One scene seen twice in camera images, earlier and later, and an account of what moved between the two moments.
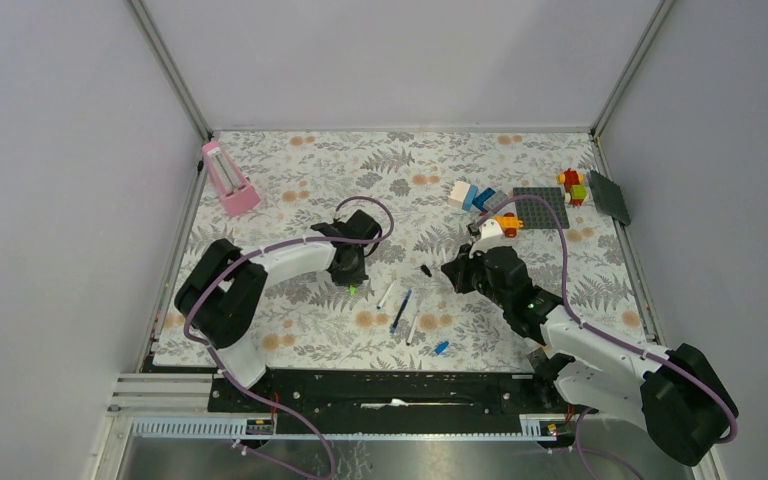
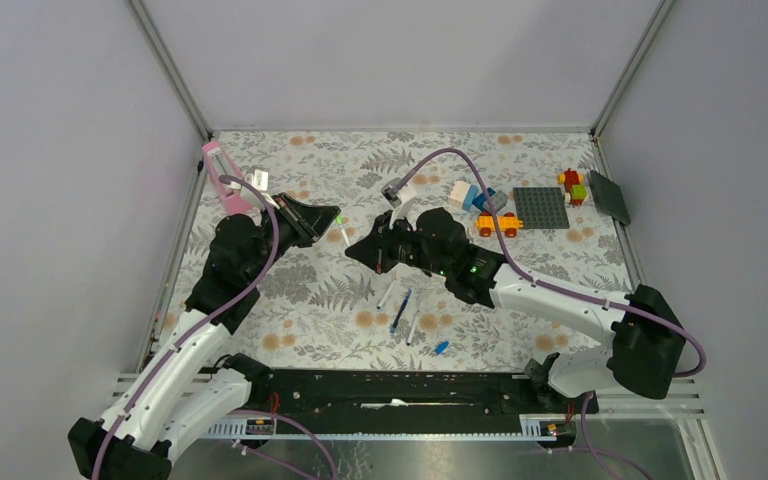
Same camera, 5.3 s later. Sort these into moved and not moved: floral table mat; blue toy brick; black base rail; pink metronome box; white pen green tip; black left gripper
Moved: black left gripper; white pen green tip
Not moved: black base rail; floral table mat; blue toy brick; pink metronome box
